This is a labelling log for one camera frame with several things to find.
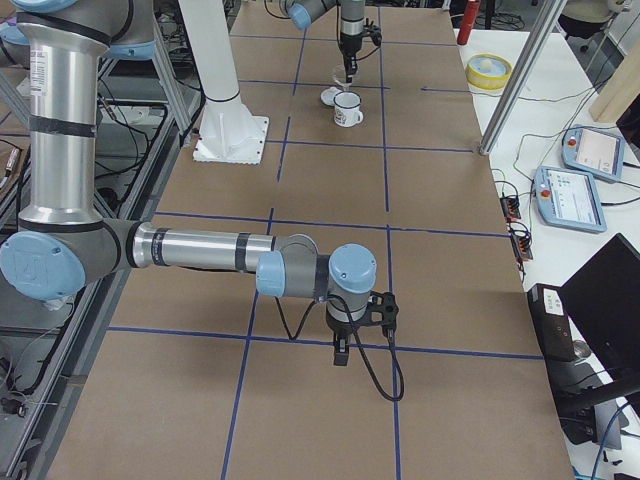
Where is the clear plastic funnel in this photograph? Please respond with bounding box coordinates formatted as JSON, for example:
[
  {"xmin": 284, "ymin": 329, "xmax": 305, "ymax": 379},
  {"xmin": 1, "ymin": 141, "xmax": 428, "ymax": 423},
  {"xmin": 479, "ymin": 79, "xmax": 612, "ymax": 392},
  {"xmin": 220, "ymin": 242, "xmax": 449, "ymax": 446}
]
[{"xmin": 332, "ymin": 65, "xmax": 354, "ymax": 91}]

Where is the white enamel mug blue rim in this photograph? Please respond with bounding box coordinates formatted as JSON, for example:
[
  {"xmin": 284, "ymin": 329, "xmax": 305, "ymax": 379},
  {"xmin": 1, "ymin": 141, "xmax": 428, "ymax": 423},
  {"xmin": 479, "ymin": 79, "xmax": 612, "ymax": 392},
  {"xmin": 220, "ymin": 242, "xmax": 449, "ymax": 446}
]
[{"xmin": 334, "ymin": 91, "xmax": 364, "ymax": 128}]

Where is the red bottle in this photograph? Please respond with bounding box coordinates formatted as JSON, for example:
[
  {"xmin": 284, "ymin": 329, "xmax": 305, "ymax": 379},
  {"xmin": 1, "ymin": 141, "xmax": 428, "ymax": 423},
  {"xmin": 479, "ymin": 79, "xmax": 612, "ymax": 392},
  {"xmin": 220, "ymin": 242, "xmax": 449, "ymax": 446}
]
[{"xmin": 456, "ymin": 0, "xmax": 480, "ymax": 46}]

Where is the yellow white round container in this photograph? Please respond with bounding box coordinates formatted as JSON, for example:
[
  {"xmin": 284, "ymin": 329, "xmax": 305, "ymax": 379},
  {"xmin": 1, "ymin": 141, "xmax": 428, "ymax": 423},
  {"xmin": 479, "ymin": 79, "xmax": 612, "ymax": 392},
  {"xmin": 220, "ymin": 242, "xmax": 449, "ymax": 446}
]
[{"xmin": 465, "ymin": 53, "xmax": 513, "ymax": 90}]

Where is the black orange connector block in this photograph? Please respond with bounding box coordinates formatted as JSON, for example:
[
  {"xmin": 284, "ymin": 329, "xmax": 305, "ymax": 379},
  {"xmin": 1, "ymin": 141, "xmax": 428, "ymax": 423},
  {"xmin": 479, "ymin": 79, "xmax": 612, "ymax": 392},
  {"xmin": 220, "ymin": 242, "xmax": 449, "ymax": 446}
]
[
  {"xmin": 499, "ymin": 195, "xmax": 521, "ymax": 221},
  {"xmin": 510, "ymin": 230, "xmax": 533, "ymax": 262}
]

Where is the black box with label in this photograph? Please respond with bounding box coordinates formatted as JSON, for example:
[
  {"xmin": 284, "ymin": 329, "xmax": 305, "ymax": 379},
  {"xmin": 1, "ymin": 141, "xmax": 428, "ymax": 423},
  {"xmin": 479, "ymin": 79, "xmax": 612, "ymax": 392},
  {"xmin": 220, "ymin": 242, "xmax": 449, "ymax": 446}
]
[{"xmin": 527, "ymin": 283, "xmax": 575, "ymax": 362}]

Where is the near blue teach pendant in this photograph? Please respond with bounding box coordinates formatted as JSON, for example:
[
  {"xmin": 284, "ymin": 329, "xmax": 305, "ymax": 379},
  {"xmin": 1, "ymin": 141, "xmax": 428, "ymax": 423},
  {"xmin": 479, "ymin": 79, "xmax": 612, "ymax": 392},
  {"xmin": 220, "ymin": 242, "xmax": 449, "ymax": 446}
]
[{"xmin": 533, "ymin": 166, "xmax": 607, "ymax": 233}]

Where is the blue teach pendant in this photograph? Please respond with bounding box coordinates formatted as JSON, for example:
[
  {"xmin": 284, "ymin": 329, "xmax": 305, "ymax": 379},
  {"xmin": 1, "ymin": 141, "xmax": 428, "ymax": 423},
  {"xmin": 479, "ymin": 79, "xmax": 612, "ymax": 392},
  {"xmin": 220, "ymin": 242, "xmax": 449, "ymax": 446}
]
[
  {"xmin": 562, "ymin": 125, "xmax": 626, "ymax": 183},
  {"xmin": 533, "ymin": 166, "xmax": 607, "ymax": 233}
]

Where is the far blue teach pendant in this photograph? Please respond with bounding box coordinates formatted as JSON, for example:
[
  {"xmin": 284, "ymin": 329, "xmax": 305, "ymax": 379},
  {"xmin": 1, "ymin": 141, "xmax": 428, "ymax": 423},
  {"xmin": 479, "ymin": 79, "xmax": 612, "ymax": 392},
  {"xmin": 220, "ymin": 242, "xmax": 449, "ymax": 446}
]
[{"xmin": 562, "ymin": 125, "xmax": 626, "ymax": 183}]

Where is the black laptop computer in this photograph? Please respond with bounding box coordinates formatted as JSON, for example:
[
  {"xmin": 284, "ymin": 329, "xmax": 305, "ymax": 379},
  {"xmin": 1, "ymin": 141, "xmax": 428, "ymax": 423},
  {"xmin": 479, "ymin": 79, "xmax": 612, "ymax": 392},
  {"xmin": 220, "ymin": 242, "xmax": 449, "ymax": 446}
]
[{"xmin": 559, "ymin": 233, "xmax": 639, "ymax": 379}]

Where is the black camera cable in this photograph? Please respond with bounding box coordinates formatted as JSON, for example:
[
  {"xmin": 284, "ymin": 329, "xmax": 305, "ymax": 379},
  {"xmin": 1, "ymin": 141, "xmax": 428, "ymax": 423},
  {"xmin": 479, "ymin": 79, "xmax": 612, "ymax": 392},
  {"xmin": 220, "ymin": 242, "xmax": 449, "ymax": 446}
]
[{"xmin": 273, "ymin": 294, "xmax": 405, "ymax": 402}]

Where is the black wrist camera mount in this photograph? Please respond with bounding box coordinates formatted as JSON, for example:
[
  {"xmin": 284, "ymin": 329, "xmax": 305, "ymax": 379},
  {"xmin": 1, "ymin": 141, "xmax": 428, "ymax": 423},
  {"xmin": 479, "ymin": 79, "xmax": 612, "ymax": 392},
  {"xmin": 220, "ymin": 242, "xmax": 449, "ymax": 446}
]
[{"xmin": 359, "ymin": 291, "xmax": 399, "ymax": 341}]

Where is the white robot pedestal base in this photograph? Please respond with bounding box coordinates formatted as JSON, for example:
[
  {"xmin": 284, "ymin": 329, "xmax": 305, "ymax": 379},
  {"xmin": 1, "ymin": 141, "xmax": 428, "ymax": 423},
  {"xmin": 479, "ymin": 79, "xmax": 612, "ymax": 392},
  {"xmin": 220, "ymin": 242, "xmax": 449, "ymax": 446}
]
[{"xmin": 179, "ymin": 0, "xmax": 269, "ymax": 165}]

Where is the aluminium frame post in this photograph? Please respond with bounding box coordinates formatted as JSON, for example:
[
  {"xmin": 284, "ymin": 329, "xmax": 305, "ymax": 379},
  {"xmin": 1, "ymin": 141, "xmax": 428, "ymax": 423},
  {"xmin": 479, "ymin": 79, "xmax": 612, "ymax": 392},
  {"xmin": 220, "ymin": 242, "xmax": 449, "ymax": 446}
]
[{"xmin": 478, "ymin": 0, "xmax": 567, "ymax": 156}]

